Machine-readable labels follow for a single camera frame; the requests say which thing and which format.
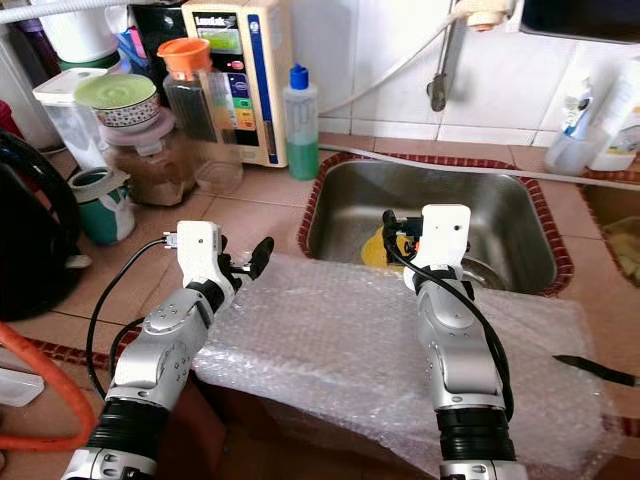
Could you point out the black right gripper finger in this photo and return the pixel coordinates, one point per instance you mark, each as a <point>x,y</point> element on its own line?
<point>391,236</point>

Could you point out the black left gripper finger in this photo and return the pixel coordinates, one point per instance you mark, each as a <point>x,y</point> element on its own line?
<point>263,255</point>

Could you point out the yellow plastic bowl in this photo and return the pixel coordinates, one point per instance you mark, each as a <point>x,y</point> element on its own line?
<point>372,250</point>

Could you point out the round steel plate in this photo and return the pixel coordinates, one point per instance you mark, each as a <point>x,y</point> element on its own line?
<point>485,275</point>

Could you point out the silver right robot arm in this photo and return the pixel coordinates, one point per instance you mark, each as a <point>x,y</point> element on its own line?
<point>460,345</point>

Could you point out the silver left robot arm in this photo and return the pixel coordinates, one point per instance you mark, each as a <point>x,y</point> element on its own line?
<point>160,345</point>

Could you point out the clear bubble wrap sheet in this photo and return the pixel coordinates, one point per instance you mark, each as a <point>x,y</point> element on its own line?
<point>320,340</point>

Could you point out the stainless steel sink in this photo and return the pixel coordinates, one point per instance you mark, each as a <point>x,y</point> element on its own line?
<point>510,210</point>
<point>615,235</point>

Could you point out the green soap bottle blue cap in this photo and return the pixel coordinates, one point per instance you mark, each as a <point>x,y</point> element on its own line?
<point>301,145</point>

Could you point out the pink lid jar brown contents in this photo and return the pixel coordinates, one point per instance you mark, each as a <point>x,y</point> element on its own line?
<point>150,165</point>

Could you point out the teal mug white lid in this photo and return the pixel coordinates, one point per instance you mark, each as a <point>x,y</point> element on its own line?
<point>105,215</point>

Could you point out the cream water ioniser machine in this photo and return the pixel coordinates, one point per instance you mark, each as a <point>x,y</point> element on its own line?
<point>265,90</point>

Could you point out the clear jug orange lid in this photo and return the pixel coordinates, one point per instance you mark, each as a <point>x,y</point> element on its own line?
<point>188,100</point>

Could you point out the small translucent bottle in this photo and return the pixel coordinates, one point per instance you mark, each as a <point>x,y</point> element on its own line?
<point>568,140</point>

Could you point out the large black kettle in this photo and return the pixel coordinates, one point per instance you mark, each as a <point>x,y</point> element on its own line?
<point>35,240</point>

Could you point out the patterned bowl green lid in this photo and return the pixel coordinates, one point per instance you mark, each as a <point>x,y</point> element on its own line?
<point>117,98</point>

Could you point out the black knife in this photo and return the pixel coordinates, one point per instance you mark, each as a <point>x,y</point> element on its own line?
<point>595,370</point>

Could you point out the dark red container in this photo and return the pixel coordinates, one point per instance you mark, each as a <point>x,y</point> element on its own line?
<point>8,118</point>

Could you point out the clear container white lid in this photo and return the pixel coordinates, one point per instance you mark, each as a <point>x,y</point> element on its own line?
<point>58,120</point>

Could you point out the cream tap filter head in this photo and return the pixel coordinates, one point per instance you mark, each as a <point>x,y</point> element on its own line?
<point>488,13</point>

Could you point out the large white detergent bottle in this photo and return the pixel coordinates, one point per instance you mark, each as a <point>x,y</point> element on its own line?
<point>618,115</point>

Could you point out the flat white plastic case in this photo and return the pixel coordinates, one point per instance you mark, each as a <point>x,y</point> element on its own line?
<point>20,388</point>

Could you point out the white round canister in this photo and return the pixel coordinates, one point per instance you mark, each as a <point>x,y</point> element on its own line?
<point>75,28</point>

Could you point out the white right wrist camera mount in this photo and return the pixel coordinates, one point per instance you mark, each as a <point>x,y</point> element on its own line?
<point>448,235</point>

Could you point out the metal wall tap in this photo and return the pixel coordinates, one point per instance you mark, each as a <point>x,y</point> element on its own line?
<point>440,80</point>

